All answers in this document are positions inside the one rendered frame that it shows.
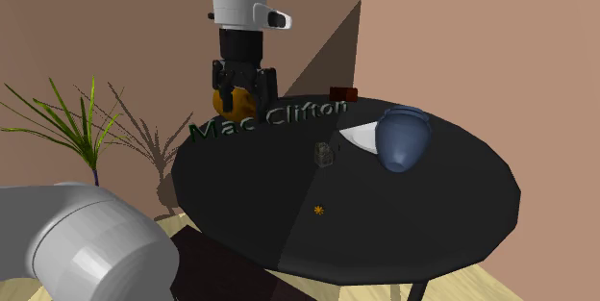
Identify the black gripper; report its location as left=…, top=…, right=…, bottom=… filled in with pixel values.
left=211, top=28, right=279, bottom=113

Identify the orange round fruit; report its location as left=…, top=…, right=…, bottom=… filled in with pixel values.
left=212, top=86, right=259, bottom=122

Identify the green raised lettering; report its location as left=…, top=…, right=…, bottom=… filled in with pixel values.
left=187, top=99, right=351, bottom=142

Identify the dark red small box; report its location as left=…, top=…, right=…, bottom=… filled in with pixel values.
left=329, top=86, right=360, bottom=103

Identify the small grey cube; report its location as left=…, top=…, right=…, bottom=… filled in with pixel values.
left=313, top=141, right=336, bottom=169

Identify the white plate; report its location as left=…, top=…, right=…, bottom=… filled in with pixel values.
left=337, top=121, right=380, bottom=156

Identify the blue vase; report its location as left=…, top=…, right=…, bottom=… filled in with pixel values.
left=374, top=105, right=433, bottom=174

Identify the green potted plant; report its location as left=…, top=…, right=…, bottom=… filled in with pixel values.
left=0, top=75, right=129, bottom=188

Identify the dark robot stand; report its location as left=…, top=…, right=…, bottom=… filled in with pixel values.
left=167, top=224, right=316, bottom=301

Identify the round black table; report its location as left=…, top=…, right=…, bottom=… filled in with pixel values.
left=170, top=95, right=522, bottom=301

